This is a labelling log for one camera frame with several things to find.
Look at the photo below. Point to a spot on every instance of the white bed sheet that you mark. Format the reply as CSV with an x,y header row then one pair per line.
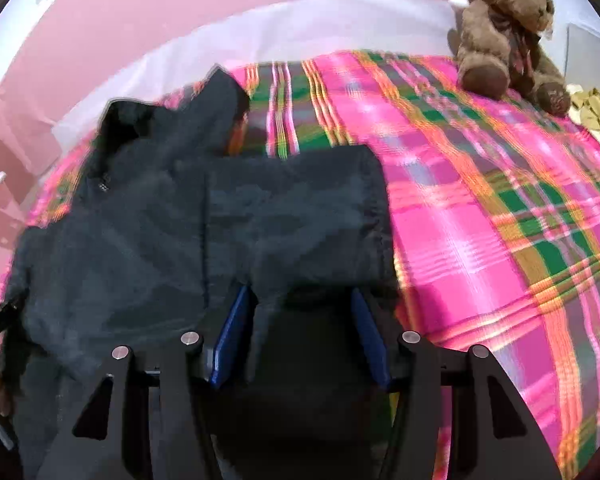
x,y
330,30

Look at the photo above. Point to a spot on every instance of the brown teddy bear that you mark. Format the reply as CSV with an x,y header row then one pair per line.
x,y
500,35

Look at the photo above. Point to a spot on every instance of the black puffer jacket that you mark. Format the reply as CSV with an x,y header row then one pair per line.
x,y
155,235

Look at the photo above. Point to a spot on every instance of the yellowish crumpled cloth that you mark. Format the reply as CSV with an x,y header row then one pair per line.
x,y
597,115

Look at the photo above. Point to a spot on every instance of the pink plaid blanket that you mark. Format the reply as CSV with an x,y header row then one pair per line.
x,y
480,240

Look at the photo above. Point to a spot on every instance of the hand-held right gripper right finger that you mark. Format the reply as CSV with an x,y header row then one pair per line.
x,y
367,332

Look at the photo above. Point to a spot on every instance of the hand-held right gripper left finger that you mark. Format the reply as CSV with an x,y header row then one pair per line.
x,y
232,330

